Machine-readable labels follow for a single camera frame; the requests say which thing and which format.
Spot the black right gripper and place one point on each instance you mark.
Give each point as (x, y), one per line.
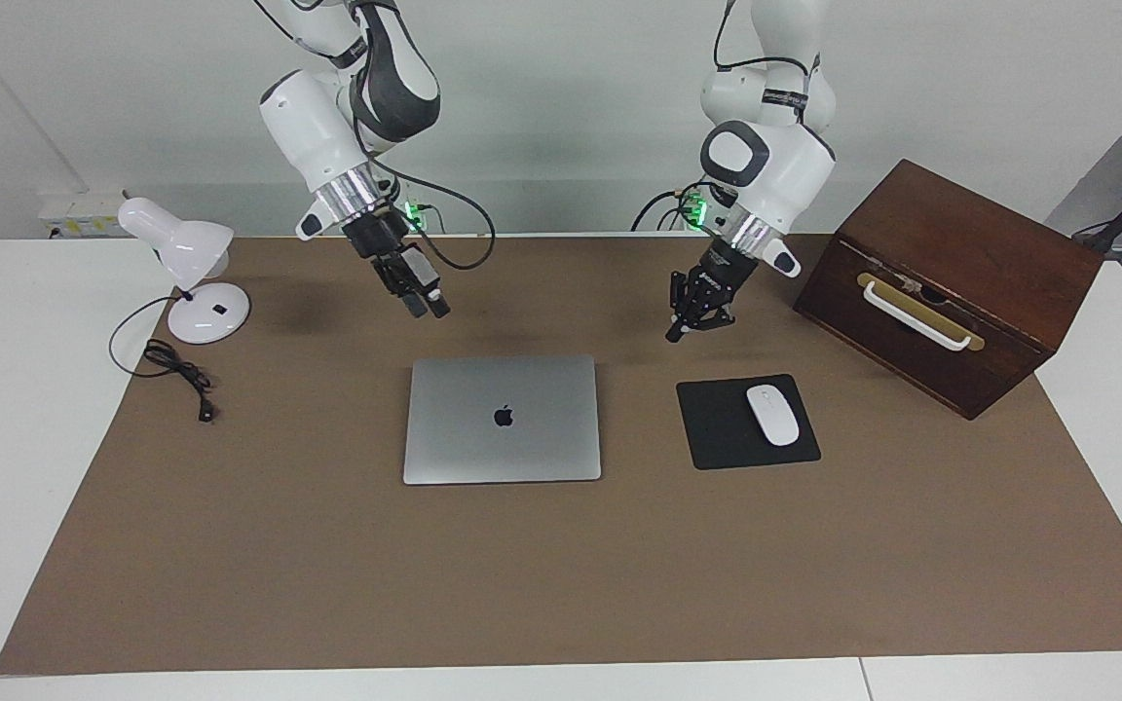
(391, 248)

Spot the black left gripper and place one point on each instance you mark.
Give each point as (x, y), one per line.
(717, 273)

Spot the silver Apple laptop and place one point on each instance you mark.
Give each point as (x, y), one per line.
(503, 448)

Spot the black mouse pad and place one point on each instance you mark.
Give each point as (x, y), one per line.
(717, 428)

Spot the white computer mouse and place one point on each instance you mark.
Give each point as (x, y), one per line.
(773, 417)

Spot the white desk lamp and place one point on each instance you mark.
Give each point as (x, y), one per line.
(181, 243)

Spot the dark brown wooden box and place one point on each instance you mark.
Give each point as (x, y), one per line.
(970, 243)

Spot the brown table mat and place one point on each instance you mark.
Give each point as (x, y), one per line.
(561, 574)

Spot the white wall power strip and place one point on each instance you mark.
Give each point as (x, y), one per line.
(84, 212)

